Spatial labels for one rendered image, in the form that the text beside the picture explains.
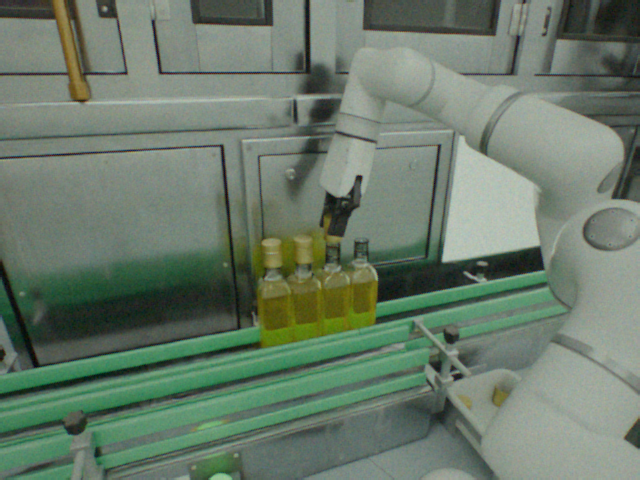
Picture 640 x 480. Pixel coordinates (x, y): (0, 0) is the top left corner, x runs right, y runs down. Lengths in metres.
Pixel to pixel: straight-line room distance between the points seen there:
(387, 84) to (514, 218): 0.65
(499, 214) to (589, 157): 0.64
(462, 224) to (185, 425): 0.75
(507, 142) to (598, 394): 0.27
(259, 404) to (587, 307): 0.49
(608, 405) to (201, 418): 0.53
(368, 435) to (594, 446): 0.49
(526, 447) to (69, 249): 0.77
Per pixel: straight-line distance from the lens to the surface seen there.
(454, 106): 0.66
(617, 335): 0.41
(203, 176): 0.80
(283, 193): 0.80
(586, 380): 0.40
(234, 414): 0.70
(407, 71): 0.58
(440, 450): 0.90
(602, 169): 0.49
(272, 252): 0.68
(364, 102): 0.65
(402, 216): 0.93
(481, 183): 1.03
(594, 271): 0.41
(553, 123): 0.50
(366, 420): 0.78
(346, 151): 0.65
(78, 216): 0.84
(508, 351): 1.06
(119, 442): 0.71
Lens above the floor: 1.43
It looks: 24 degrees down
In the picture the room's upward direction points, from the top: straight up
